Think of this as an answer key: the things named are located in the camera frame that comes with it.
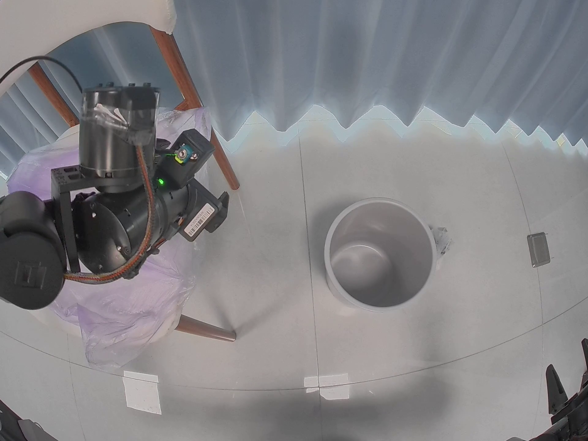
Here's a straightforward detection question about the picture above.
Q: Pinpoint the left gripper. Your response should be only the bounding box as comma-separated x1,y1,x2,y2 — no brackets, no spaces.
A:
73,179,230,272

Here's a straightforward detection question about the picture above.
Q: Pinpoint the purple plastic bag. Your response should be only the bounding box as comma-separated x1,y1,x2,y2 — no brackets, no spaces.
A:
9,106,213,369

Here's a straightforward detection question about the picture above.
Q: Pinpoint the pale blue curtain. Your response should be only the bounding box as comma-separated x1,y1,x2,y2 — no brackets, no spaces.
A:
0,0,588,173

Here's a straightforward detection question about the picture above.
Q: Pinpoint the white cushioned wooden chair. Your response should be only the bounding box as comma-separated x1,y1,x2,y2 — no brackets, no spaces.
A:
0,0,240,343

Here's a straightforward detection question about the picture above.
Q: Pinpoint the crumpled clear plastic wrapper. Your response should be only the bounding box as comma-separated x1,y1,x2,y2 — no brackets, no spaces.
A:
429,226,454,260

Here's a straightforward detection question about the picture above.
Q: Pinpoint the black cable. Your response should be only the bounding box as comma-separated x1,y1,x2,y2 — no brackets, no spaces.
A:
0,56,82,93

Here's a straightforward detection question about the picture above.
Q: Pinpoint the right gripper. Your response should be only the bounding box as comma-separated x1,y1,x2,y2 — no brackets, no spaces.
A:
528,337,588,441

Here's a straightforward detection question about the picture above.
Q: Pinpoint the white trash bin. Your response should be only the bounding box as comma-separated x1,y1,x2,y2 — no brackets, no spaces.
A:
323,198,436,314

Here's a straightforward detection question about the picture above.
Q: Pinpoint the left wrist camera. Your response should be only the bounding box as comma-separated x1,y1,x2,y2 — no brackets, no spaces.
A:
153,129,215,191

